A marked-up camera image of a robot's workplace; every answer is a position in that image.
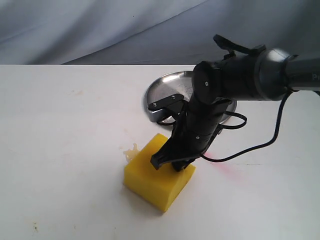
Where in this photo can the yellow sponge block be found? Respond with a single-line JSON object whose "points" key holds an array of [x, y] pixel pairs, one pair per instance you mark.
{"points": [[158, 187]]}

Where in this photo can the round steel plate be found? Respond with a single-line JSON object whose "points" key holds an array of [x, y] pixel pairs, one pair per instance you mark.
{"points": [[173, 83]]}

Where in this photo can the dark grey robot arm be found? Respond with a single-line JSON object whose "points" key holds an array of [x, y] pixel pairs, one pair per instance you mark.
{"points": [[244, 74]]}

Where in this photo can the grey backdrop cloth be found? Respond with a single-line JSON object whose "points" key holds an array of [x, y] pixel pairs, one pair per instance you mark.
{"points": [[120, 32]]}

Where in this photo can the brown liquid spill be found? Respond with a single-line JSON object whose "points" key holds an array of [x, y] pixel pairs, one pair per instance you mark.
{"points": [[131, 153]]}

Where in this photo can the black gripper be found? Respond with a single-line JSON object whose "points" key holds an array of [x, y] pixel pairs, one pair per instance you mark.
{"points": [[192, 135]]}

